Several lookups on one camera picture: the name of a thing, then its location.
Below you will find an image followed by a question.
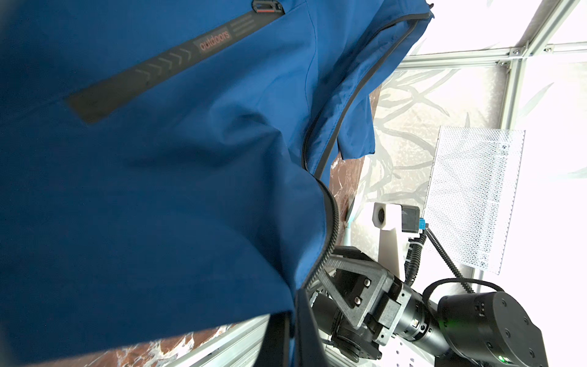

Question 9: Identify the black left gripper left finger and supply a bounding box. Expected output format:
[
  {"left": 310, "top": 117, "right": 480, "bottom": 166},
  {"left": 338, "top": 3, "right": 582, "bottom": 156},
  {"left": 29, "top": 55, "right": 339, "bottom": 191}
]
[{"left": 254, "top": 312, "right": 290, "bottom": 367}]

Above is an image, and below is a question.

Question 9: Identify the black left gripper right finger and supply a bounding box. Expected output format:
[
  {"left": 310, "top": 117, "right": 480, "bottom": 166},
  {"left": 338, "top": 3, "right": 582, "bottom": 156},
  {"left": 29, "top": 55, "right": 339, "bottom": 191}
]
[{"left": 293, "top": 289, "right": 328, "bottom": 367}]

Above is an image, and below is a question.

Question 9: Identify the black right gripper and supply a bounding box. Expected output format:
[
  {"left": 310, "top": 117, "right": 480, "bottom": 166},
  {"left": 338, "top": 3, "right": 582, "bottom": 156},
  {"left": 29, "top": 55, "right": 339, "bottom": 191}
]
[{"left": 312, "top": 256, "right": 411, "bottom": 362}]

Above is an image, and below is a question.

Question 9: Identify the blue zip-up jacket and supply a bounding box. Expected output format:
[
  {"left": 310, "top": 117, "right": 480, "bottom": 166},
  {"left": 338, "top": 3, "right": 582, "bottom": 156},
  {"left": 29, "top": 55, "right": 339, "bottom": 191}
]
[{"left": 1, "top": 1, "right": 433, "bottom": 366}]

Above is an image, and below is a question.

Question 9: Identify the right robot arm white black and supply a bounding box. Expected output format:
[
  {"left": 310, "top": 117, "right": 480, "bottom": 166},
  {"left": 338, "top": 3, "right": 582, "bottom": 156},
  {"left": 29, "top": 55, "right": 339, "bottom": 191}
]
[{"left": 307, "top": 248, "right": 548, "bottom": 366}]

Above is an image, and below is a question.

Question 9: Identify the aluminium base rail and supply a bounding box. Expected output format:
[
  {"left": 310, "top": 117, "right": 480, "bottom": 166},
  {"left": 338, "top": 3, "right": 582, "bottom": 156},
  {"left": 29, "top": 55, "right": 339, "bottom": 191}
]
[{"left": 168, "top": 315, "right": 269, "bottom": 367}]

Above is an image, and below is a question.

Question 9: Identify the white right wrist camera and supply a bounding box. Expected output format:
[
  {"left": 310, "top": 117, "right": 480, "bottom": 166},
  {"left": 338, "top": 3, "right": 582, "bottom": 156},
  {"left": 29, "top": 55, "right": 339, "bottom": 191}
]
[{"left": 372, "top": 203, "right": 425, "bottom": 281}]

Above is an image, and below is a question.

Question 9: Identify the right black corrugated cable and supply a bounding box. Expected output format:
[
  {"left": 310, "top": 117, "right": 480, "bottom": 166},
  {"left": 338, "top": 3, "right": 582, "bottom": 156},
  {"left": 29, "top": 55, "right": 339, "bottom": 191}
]
[{"left": 403, "top": 226, "right": 505, "bottom": 304}]

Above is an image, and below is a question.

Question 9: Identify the white wire mesh basket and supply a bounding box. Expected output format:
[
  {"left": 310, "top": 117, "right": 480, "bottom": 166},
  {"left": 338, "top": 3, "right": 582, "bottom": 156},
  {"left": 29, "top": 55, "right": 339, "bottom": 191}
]
[{"left": 424, "top": 126, "right": 525, "bottom": 275}]

